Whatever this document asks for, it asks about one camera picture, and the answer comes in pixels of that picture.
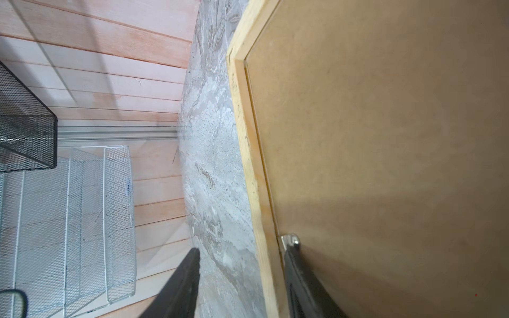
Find white wire mesh shelf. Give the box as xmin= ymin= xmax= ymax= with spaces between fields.
xmin=1 ymin=146 xmax=137 ymax=317

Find wooden backing board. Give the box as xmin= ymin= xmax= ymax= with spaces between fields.
xmin=247 ymin=1 xmax=508 ymax=317

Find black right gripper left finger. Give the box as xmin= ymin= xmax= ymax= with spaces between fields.
xmin=140 ymin=248 xmax=200 ymax=318

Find light wooden picture frame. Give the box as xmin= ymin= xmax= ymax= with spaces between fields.
xmin=226 ymin=1 xmax=290 ymax=317

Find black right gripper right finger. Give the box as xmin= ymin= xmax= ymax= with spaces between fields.
xmin=284 ymin=245 xmax=347 ymax=318

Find black wire mesh basket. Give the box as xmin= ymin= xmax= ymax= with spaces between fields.
xmin=1 ymin=63 xmax=58 ymax=173

